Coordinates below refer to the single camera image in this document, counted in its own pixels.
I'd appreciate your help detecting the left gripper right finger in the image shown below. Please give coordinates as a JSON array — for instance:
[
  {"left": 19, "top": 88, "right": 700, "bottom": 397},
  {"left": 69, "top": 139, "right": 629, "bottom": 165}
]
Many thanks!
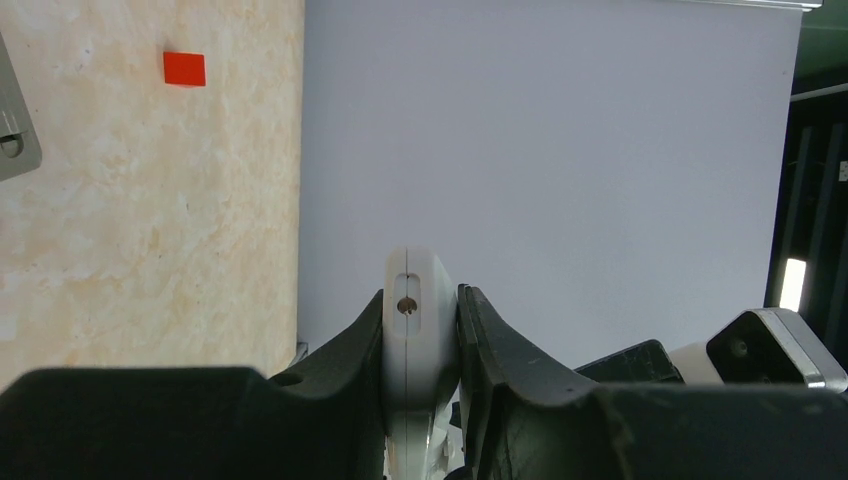
[{"left": 457, "top": 285, "right": 847, "bottom": 479}]

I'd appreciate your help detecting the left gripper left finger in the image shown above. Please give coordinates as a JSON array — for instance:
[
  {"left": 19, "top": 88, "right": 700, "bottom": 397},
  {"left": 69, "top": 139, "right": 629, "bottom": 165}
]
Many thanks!
[{"left": 1, "top": 294, "right": 385, "bottom": 479}]

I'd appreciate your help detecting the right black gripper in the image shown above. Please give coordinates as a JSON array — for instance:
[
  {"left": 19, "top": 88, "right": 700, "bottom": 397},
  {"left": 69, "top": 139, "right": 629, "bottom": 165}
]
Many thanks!
[{"left": 575, "top": 339, "right": 684, "bottom": 384}]

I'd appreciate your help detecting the white remote control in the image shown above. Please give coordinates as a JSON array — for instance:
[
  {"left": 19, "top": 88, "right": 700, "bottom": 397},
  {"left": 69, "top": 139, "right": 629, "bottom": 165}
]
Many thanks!
[
  {"left": 381, "top": 246, "right": 460, "bottom": 479},
  {"left": 0, "top": 39, "right": 43, "bottom": 181}
]

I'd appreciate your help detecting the red block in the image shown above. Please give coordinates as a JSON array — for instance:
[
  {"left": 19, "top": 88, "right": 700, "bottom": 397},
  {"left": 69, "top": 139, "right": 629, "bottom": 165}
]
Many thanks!
[{"left": 162, "top": 51, "right": 207, "bottom": 87}]

